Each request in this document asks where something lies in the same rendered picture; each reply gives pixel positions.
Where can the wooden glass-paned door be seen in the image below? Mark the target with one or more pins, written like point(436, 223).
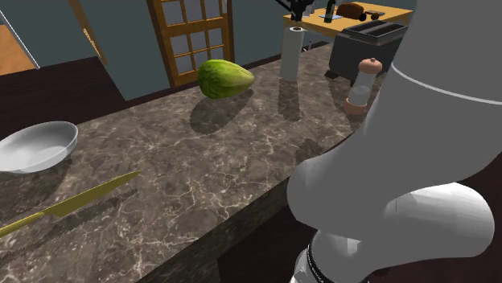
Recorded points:
point(192, 39)

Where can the golden knife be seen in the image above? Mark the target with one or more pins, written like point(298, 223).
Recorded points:
point(74, 201)

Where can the dark grey toaster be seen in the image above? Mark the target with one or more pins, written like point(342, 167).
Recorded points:
point(362, 53)

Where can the clear wooden pepper mill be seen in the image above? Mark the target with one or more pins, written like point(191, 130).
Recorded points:
point(361, 88)

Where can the green lettuce head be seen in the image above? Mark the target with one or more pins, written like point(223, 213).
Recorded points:
point(222, 79)

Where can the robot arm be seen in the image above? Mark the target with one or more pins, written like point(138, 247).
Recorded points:
point(415, 141)

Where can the yellow wooden table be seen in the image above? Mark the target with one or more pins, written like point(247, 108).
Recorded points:
point(345, 17)

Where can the white bowl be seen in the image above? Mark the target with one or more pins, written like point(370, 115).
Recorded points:
point(35, 147)

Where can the white paper towel roll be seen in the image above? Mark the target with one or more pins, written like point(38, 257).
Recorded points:
point(291, 55)

